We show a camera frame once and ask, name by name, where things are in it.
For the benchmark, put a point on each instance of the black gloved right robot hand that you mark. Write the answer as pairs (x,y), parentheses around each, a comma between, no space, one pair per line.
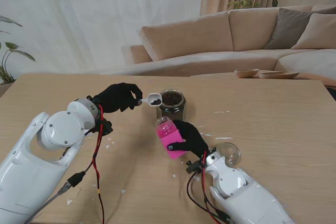
(193,138)

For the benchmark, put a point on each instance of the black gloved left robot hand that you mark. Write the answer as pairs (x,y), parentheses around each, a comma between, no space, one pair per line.
(115,98)

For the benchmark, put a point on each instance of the pink square coffee jar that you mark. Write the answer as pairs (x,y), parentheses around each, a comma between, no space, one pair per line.
(172,142)

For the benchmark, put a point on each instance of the white plastic measuring spoon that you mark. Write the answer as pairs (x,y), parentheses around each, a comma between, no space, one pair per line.
(153,99)

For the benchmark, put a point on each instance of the clear glass jar lid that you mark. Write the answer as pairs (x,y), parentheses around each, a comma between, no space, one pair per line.
(232,153)

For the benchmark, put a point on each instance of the glass jar of coffee beans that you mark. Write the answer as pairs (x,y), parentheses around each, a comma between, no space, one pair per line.
(174,100)

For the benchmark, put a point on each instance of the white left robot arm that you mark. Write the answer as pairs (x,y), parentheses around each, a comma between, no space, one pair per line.
(34,163)

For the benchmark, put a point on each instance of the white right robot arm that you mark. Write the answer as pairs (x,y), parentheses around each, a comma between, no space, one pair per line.
(246,200)

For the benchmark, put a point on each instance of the small wooden bowl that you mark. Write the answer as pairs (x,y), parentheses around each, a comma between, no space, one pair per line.
(246,73)

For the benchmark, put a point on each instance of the white sheer curtain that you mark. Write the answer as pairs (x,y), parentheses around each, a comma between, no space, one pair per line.
(105,11)

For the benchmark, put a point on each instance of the beige fabric sofa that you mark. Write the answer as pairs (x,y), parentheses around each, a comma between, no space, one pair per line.
(189,37)

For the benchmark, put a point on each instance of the shallow wooden plate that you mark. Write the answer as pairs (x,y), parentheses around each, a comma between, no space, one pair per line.
(281,75)

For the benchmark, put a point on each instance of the pale green large-leaf houseplant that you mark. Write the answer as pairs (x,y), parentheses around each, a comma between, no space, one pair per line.
(14,46)

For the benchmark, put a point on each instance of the grey sofa cushion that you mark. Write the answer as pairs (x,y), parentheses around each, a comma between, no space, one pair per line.
(286,30)

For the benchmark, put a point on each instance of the beige sofa cushion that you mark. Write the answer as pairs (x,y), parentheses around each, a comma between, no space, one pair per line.
(320,35)

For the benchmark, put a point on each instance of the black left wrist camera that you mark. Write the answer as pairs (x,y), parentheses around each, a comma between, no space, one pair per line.
(106,127)

